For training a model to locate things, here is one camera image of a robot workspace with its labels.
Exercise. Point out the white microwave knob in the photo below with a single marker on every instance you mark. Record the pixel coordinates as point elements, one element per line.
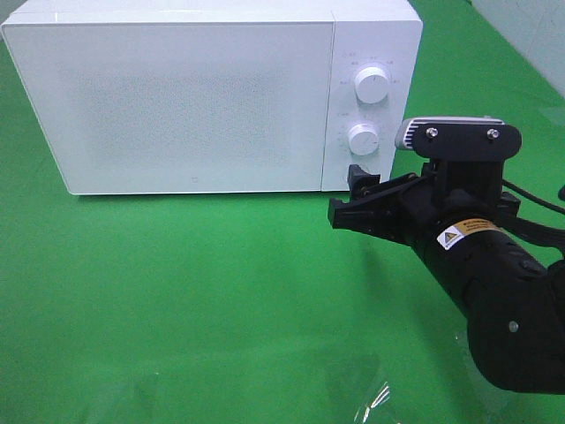
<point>363,139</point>
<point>372,84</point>

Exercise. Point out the white microwave door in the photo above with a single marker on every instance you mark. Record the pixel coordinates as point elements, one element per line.
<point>179,108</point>

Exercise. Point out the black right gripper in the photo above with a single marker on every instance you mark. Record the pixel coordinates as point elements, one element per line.
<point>457,194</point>

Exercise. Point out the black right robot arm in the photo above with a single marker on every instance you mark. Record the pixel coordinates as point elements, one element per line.
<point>513,305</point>

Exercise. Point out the white microwave oven body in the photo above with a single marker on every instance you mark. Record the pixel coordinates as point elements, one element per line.
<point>365,33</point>

